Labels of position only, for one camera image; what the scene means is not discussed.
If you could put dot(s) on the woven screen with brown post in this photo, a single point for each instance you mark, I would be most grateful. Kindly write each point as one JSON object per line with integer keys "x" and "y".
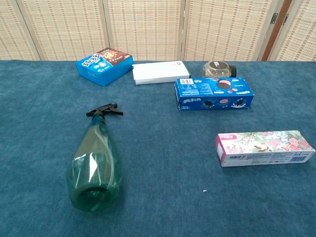
{"x": 303, "y": 37}

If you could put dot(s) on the floral toothpaste box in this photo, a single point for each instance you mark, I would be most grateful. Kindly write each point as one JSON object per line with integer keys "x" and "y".
{"x": 259, "y": 145}

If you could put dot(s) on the white flat box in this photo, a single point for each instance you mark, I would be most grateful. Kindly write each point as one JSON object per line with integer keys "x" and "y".
{"x": 158, "y": 72}

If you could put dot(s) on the dark metal hinge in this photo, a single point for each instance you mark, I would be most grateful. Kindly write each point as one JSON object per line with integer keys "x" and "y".
{"x": 274, "y": 18}
{"x": 285, "y": 19}

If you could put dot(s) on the green transparent spray bottle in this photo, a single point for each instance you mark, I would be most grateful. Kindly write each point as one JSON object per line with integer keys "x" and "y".
{"x": 93, "y": 160}

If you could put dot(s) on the clear jar with black lid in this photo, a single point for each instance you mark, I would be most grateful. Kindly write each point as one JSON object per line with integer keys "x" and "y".
{"x": 214, "y": 69}

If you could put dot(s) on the blue Oreo box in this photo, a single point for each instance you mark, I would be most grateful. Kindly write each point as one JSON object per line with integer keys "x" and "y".
{"x": 197, "y": 91}

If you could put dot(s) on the blue table cloth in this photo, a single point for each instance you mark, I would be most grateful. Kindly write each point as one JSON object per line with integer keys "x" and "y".
{"x": 158, "y": 148}

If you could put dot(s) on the woven folding screen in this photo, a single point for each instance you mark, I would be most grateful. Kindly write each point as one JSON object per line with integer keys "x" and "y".
{"x": 148, "y": 24}

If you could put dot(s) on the blue and brown cookie box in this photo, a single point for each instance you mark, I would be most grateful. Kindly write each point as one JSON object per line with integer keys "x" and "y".
{"x": 98, "y": 71}

